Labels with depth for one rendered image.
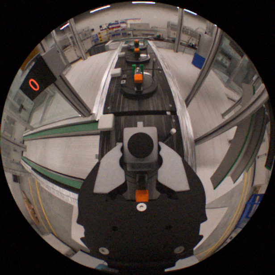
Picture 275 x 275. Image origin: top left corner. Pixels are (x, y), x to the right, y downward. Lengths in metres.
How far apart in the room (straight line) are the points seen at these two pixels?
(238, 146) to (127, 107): 0.33
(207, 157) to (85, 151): 0.51
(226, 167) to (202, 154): 0.22
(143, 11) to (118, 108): 10.63
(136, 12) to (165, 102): 10.57
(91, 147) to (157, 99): 0.28
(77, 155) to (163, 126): 0.32
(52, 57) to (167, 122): 0.32
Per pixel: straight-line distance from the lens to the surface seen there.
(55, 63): 0.19
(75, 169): 0.39
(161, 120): 0.28
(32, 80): 0.22
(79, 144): 0.39
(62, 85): 0.25
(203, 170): 0.45
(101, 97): 0.39
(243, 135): 0.24
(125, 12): 10.81
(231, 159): 0.25
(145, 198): 0.15
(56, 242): 4.45
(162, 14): 10.83
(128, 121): 0.28
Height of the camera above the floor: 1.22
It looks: 74 degrees down
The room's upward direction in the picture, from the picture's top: 8 degrees counter-clockwise
